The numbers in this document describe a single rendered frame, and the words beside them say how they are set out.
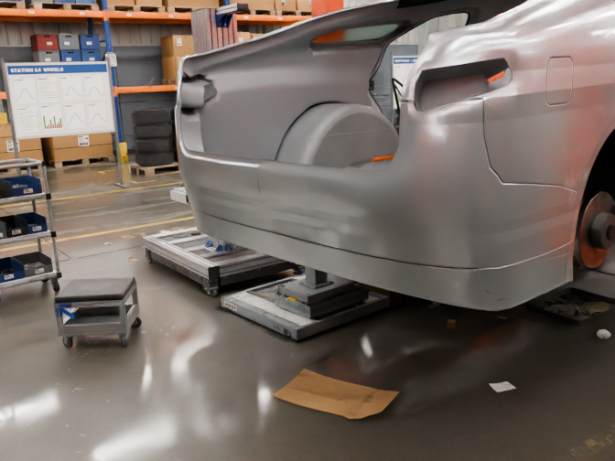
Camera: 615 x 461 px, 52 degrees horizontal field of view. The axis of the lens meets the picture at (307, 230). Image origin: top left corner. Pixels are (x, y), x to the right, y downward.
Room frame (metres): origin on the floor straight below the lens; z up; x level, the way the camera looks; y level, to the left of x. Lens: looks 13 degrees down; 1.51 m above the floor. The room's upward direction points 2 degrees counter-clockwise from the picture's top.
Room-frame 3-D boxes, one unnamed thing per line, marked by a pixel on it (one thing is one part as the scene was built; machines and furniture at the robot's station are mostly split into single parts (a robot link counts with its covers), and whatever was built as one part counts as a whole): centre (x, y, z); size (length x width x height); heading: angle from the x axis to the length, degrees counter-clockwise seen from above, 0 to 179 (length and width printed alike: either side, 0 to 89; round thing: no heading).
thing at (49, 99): (9.30, 3.43, 0.98); 1.50 x 0.50 x 1.95; 125
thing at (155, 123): (11.45, 2.36, 0.55); 1.40 x 0.80 x 1.09; 127
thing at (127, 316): (3.66, 1.29, 0.17); 0.43 x 0.36 x 0.34; 92
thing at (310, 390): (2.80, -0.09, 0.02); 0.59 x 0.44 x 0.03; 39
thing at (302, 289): (3.88, -0.04, 0.32); 0.40 x 0.30 x 0.28; 129
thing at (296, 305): (3.90, -0.07, 0.13); 0.50 x 0.36 x 0.10; 129
